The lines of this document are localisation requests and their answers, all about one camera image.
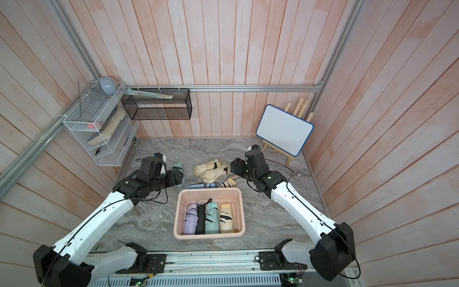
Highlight mint green umbrella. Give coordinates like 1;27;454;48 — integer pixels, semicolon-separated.
172;156;184;187

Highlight pink plastic storage box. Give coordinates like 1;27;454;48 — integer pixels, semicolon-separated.
173;188;246;240

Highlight lilac umbrella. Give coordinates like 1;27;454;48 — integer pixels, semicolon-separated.
183;203;198;235

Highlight black umbrella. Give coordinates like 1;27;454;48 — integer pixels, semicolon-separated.
195;199;212;234

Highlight teal green umbrella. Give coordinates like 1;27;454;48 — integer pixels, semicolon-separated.
204;203;219;234

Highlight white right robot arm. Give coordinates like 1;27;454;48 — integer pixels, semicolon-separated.
230;145;357;281

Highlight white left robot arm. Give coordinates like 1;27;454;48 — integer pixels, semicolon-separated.
33;153;184;287

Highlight beige striped folded umbrella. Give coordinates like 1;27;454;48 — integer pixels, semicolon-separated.
219;176;238;188

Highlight cream folded umbrella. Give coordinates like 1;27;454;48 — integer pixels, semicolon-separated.
193;159;223;177
199;165;229;184

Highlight light blue folded umbrella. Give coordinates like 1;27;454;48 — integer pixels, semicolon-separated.
188;183;216;189

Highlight pink item in rack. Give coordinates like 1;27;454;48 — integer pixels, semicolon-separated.
87;122;102;130

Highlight green paper on basket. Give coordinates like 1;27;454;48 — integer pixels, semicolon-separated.
125;88;173;100

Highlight grey round speaker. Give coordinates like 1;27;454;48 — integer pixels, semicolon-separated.
99;76;118;97

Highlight white board with blue frame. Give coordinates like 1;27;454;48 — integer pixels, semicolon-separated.
255;104;315;158

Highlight book in wire rack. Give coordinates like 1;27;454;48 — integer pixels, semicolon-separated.
87;106;126;145

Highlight black wire mesh basket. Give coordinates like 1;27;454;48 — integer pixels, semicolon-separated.
121;88;192;120

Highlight white wire shelf rack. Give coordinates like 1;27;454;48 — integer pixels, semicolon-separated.
63;81;139;167

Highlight aluminium frame rail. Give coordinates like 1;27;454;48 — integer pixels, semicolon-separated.
125;84;321;93

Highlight metal base rail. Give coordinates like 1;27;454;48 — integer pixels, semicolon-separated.
89;249;363;287

